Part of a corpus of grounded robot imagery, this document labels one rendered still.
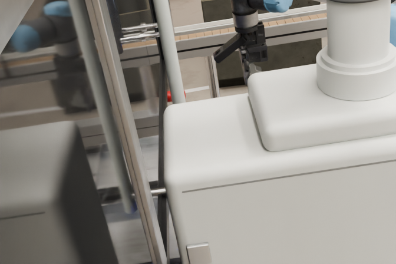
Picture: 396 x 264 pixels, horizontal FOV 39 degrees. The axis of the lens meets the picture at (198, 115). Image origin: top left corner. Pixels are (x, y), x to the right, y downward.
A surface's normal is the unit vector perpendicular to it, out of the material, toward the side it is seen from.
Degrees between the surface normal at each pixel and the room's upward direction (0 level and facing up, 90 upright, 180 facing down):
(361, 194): 90
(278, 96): 0
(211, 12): 90
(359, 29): 90
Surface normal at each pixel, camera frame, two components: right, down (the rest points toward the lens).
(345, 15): -0.60, 0.48
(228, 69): -0.01, 0.51
